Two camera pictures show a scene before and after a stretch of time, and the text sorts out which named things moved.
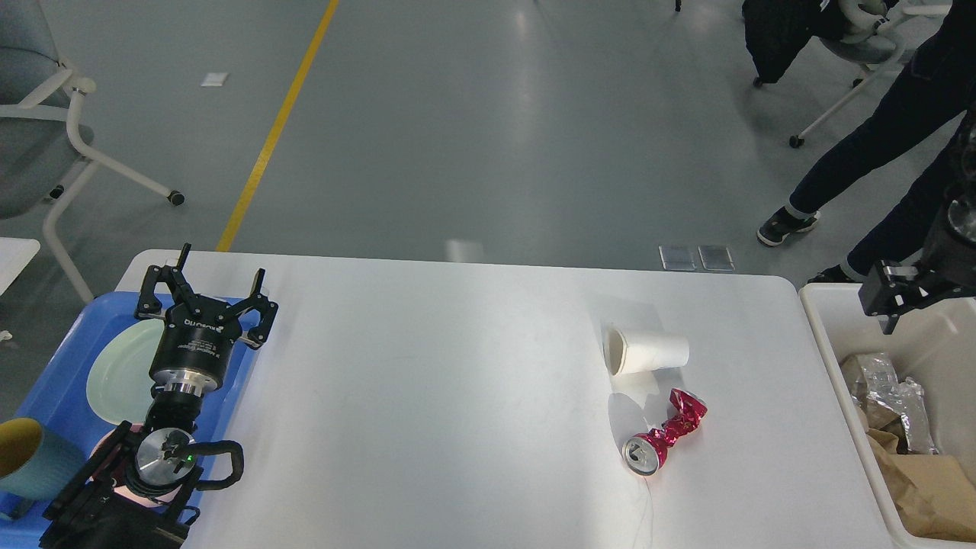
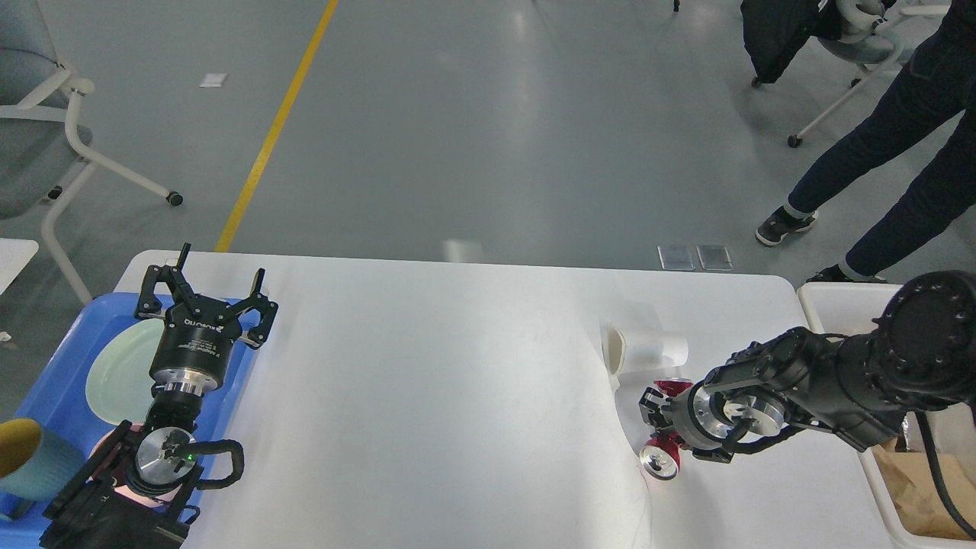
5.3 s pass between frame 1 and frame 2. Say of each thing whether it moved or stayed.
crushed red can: moved
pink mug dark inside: stayed
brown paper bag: stayed
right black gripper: moved
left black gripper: stayed
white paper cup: stayed
